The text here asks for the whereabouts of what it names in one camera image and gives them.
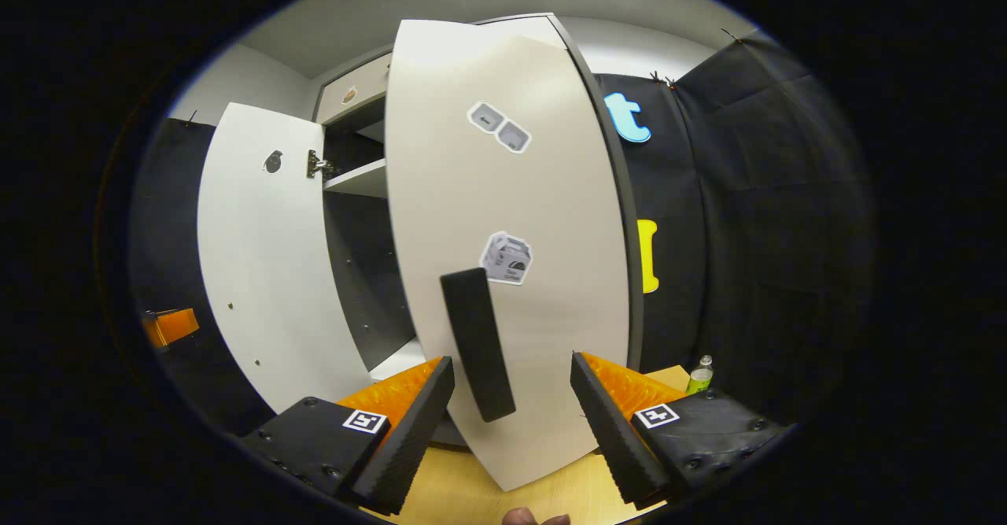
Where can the white cabinet shelf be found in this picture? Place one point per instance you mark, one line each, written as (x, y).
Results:
(362, 179)
(401, 361)

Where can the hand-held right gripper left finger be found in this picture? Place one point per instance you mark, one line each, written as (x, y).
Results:
(409, 430)

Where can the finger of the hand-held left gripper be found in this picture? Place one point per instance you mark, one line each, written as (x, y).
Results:
(169, 327)

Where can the black backdrop cloth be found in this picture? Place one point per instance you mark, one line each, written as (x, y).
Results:
(771, 234)

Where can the white shoe cabinet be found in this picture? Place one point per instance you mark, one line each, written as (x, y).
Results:
(362, 273)

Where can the white cabinet drawer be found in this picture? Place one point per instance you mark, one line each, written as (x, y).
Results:
(354, 88)

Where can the small black clip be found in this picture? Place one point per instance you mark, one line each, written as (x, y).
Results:
(732, 35)
(659, 78)

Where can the green bottle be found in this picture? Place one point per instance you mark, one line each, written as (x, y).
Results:
(698, 377)

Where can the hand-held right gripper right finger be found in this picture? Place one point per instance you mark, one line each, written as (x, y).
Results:
(610, 438)

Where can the white shoe cabinet door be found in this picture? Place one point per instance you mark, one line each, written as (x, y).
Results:
(267, 273)
(551, 194)

